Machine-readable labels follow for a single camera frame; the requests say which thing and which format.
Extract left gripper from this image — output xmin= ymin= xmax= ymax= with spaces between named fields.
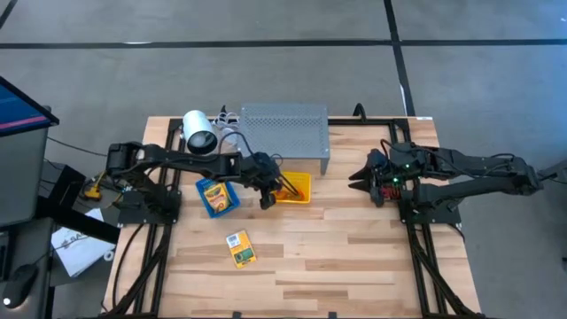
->
xmin=241 ymin=153 xmax=305 ymax=211

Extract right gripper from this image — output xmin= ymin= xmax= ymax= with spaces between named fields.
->
xmin=348 ymin=144 xmax=420 ymax=208

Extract blue plastic basket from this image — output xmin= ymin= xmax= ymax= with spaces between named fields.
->
xmin=195 ymin=176 xmax=242 ymax=220

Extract yellow plastic basket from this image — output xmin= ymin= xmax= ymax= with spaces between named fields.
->
xmin=273 ymin=171 xmax=313 ymax=206

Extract grey perforated metal riser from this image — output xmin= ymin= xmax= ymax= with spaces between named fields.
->
xmin=237 ymin=102 xmax=331 ymax=176

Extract black metal stand beam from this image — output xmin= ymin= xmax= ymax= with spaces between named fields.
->
xmin=34 ymin=194 xmax=121 ymax=244

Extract white paper booklet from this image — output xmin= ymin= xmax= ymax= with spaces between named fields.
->
xmin=50 ymin=207 xmax=118 ymax=278

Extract computer monitor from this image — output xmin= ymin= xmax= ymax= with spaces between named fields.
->
xmin=0 ymin=75 xmax=60 ymax=228

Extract black computer mouse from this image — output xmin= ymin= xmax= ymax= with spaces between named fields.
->
xmin=1 ymin=262 xmax=40 ymax=311

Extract black aluminium table frame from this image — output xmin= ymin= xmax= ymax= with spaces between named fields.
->
xmin=105 ymin=115 xmax=485 ymax=319

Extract white coiled cable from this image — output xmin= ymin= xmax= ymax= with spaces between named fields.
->
xmin=211 ymin=110 xmax=243 ymax=152

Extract yellow cable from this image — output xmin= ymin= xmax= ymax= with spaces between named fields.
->
xmin=82 ymin=171 xmax=107 ymax=201

